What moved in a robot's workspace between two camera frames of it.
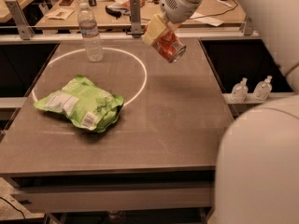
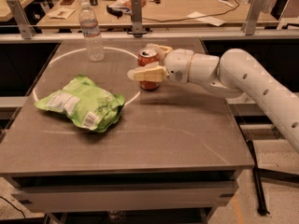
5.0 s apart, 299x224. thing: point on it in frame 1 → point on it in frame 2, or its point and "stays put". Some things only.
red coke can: (169, 46) → (149, 56)
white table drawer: (135, 197) stays put
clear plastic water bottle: (92, 40) stays put
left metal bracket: (22, 25) stays put
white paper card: (61, 14) stays put
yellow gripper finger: (172, 26) → (162, 51)
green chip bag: (87, 105) stays put
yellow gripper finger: (155, 29) → (150, 73)
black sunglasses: (113, 12) stays put
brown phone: (66, 1) stays put
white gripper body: (177, 7) → (177, 64)
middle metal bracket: (135, 18) stays put
